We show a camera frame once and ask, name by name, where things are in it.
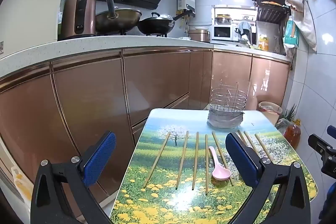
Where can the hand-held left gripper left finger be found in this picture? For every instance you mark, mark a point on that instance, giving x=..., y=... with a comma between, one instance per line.
x=99, y=158

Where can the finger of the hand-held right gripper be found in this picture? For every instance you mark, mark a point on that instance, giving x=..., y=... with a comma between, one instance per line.
x=315, y=141
x=331, y=130

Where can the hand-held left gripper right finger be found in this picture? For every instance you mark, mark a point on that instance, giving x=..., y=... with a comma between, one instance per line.
x=240, y=158

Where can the pink plastic spoon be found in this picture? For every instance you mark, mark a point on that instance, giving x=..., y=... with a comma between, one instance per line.
x=221, y=172

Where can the cooking oil bottle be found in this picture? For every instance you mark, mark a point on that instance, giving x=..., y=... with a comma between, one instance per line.
x=292, y=136

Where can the blue clothing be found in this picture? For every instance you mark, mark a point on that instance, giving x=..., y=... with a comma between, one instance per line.
x=332, y=197

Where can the green onions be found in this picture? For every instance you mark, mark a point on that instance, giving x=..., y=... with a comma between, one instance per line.
x=291, y=113

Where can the clear plastic bag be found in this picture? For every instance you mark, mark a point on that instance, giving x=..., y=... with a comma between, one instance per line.
x=282, y=125

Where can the beige trash bin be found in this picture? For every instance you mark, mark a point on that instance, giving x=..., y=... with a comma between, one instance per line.
x=270, y=116

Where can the row of copper cabinet doors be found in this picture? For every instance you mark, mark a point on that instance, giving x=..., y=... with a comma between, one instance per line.
x=157, y=77

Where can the teal hanging bag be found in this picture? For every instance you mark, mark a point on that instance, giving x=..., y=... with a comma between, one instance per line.
x=291, y=37

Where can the white hanging bag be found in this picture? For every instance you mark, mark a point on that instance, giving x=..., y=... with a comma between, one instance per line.
x=305, y=27

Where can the yellow detergent bottle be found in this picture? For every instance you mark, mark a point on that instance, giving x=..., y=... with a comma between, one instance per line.
x=263, y=44

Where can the white speckled kitchen countertop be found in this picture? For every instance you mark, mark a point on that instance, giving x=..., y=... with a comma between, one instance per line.
x=78, y=48

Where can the white microwave oven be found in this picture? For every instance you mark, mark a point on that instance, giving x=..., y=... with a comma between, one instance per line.
x=221, y=33

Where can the brown rice cooker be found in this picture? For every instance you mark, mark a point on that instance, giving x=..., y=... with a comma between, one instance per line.
x=199, y=36

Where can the grey towel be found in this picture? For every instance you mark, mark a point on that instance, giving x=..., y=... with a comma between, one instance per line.
x=244, y=26

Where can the gas stove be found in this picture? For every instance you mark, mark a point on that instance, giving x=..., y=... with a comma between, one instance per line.
x=157, y=34

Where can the steel pot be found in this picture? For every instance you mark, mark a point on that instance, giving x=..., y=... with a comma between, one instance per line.
x=223, y=19

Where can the bronze wok with lid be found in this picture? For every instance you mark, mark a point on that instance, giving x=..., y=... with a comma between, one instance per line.
x=123, y=19

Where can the black wok with lid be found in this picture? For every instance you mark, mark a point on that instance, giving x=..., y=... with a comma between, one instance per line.
x=155, y=26

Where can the brown electric kettle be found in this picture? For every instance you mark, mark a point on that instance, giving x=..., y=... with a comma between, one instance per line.
x=84, y=14

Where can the white appliance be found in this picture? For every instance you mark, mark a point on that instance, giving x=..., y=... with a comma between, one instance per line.
x=31, y=16

